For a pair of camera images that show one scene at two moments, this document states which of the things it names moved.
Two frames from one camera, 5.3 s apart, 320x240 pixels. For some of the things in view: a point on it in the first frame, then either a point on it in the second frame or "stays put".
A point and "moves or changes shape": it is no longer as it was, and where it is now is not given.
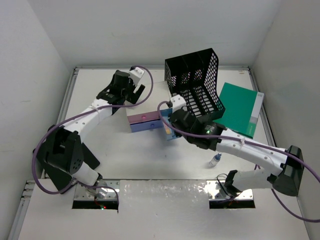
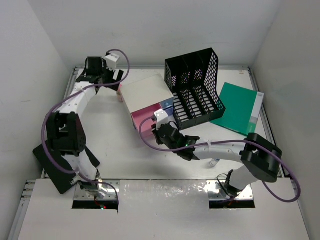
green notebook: x=242 y=107 stays put
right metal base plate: x=217 y=190 stays put
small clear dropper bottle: x=215 y=160 stays put
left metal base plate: x=102 y=189 stays put
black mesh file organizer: x=195 y=77 stays put
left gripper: x=132 y=97 to x=110 y=71
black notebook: x=60 y=179 stays put
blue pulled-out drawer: x=170 y=133 moves or changes shape
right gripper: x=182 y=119 to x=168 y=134
